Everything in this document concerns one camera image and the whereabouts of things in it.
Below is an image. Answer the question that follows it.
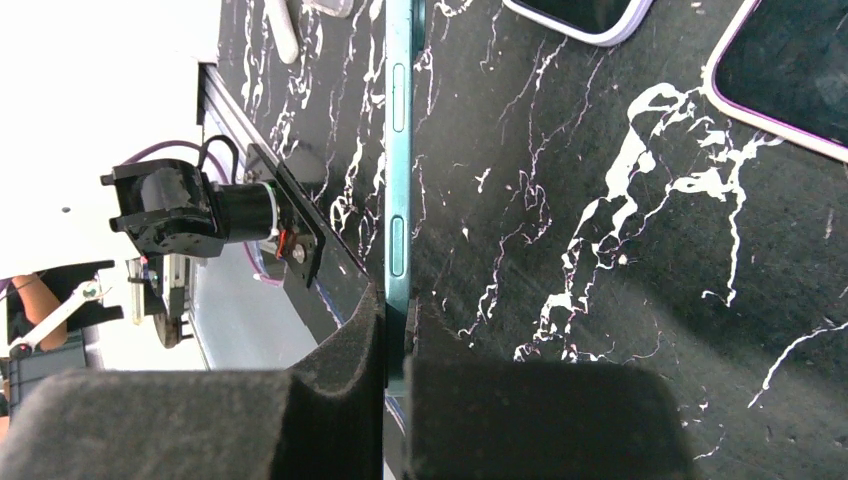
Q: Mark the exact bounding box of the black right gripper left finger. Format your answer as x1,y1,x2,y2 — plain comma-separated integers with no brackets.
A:
1,286,384,479

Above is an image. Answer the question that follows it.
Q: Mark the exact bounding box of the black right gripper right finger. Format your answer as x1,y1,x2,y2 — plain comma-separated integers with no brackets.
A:
404,302,696,479

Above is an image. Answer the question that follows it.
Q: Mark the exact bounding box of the dark teal smartphone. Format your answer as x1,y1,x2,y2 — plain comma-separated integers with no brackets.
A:
383,0,426,397

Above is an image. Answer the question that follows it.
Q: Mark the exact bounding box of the clear magsafe phone case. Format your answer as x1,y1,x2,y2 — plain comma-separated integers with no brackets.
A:
304,0,354,18

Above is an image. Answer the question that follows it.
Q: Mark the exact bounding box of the black lavender-cased smartphone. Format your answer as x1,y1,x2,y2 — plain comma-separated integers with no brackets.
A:
508,0,645,35

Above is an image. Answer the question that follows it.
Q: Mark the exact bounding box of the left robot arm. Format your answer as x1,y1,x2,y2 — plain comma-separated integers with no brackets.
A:
1,142,281,359

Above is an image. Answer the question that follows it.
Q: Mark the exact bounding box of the white orange marker pen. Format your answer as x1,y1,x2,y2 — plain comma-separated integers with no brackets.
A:
264,0,299,65

